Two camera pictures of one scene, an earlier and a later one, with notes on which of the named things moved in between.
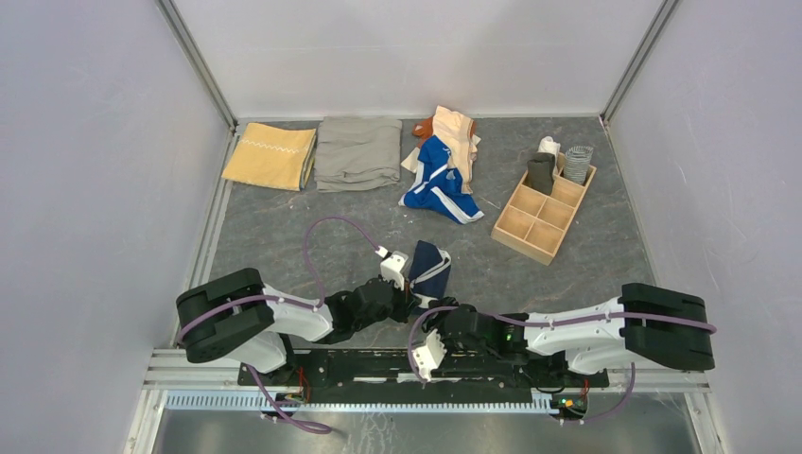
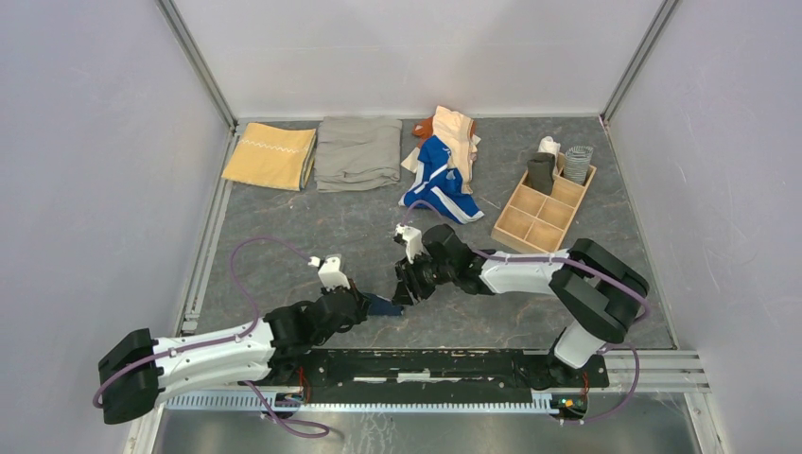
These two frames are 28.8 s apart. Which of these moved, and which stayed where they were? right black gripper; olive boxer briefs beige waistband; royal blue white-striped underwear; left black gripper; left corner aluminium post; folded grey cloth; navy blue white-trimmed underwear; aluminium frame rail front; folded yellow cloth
Moved: navy blue white-trimmed underwear; right black gripper; left black gripper
Stayed: left corner aluminium post; folded yellow cloth; royal blue white-striped underwear; folded grey cloth; aluminium frame rail front; olive boxer briefs beige waistband
